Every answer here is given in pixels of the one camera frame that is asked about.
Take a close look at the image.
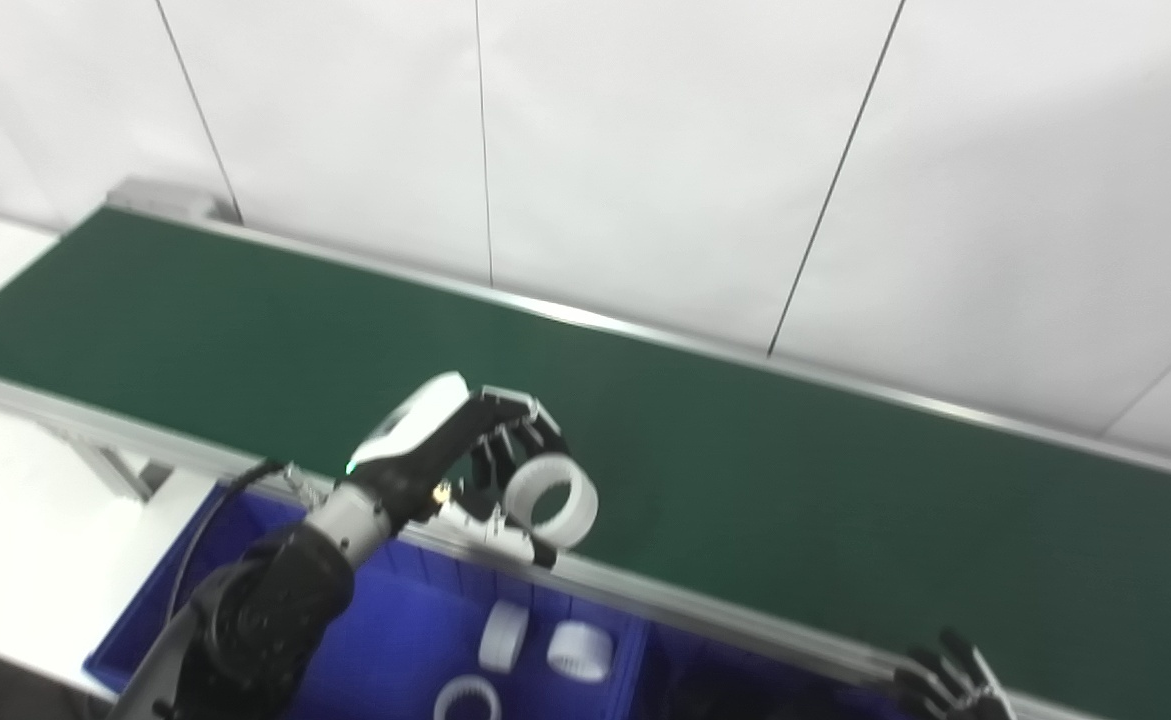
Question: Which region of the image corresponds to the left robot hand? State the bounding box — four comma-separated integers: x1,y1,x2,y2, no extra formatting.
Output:
345,372,571,571

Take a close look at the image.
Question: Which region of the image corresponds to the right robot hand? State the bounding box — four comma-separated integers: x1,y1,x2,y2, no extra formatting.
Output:
893,628,1018,720

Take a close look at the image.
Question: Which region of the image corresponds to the white toothed ring part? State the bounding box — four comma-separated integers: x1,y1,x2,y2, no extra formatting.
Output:
502,453,600,550
478,600,531,674
546,620,615,684

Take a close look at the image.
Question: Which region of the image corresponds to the blue bin with white parts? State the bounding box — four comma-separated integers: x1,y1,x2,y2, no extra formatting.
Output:
83,480,651,720

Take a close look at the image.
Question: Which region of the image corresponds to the blue bin with black parts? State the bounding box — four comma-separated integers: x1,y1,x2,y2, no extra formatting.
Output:
635,620,911,720

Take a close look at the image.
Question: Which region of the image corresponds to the aluminium conveyor support leg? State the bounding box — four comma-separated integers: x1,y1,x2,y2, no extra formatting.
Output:
63,438,158,502

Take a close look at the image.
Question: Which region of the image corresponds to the black plastic parts pile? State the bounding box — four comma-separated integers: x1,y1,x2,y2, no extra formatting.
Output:
665,675,896,720

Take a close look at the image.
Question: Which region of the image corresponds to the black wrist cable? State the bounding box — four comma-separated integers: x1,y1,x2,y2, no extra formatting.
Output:
163,458,288,626

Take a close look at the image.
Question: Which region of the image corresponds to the flat white gear ring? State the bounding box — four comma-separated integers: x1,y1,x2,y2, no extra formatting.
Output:
432,675,502,720

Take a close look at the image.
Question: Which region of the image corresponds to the green conveyor belt aluminium frame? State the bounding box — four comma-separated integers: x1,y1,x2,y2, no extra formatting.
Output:
0,178,1171,720

